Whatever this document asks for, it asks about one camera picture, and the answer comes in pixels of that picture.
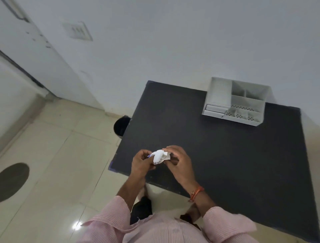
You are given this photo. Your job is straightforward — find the person's left hand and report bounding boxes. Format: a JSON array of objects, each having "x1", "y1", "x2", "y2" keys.
[{"x1": 130, "y1": 149, "x2": 157, "y2": 180}]

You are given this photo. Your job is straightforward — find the white door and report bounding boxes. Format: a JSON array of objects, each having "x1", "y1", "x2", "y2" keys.
[{"x1": 0, "y1": 0, "x2": 103, "y2": 109}]

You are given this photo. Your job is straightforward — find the black trash bin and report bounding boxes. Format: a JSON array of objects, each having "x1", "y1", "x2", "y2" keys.
[{"x1": 113, "y1": 115, "x2": 131, "y2": 140}]

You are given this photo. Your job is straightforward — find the round dark floor cover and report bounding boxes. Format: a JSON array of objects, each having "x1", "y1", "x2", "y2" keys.
[{"x1": 0, "y1": 162, "x2": 30, "y2": 203}]

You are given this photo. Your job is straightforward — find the orange thread bracelet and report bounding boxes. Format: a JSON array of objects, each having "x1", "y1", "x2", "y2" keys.
[{"x1": 188, "y1": 186, "x2": 205, "y2": 203}]

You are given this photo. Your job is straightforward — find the pink striped shirt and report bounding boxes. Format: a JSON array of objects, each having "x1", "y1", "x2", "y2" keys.
[{"x1": 122, "y1": 213, "x2": 211, "y2": 243}]

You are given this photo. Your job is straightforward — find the person's right hand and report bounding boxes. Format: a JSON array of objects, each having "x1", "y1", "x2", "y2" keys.
[{"x1": 162, "y1": 145, "x2": 198, "y2": 193}]

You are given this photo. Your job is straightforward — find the person's right forearm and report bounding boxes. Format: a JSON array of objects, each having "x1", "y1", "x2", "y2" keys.
[{"x1": 193, "y1": 191, "x2": 258, "y2": 243}]

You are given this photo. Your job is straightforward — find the white glove packet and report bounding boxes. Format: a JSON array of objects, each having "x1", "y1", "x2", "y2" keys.
[{"x1": 147, "y1": 149, "x2": 171, "y2": 165}]

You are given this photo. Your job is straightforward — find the black trousers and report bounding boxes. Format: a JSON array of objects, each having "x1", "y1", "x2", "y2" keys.
[{"x1": 130, "y1": 196, "x2": 153, "y2": 225}]

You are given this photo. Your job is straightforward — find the person's left forearm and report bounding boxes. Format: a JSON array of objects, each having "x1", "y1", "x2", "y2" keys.
[{"x1": 80, "y1": 176, "x2": 148, "y2": 243}]

